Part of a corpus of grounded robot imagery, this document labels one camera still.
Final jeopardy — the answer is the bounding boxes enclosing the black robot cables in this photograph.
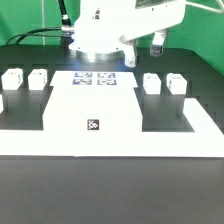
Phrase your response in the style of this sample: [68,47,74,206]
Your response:
[4,0,76,46]

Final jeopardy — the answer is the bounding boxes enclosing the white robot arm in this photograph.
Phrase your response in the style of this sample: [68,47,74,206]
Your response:
[69,0,186,68]

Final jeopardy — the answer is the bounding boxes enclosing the white sheet with markers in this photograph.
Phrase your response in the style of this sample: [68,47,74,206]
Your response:
[72,71,117,86]

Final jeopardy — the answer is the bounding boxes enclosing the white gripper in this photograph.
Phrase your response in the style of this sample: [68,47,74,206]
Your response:
[119,0,186,68]

